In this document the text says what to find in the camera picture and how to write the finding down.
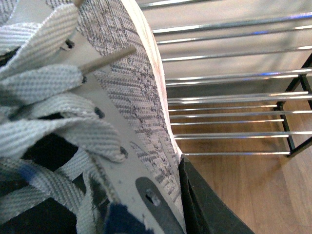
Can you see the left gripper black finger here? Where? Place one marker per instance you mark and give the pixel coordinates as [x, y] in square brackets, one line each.
[204, 211]

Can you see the grey sneaker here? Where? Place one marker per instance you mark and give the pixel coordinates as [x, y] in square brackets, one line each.
[85, 141]

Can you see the black metal shoe rack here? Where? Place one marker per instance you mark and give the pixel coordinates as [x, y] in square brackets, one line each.
[238, 74]

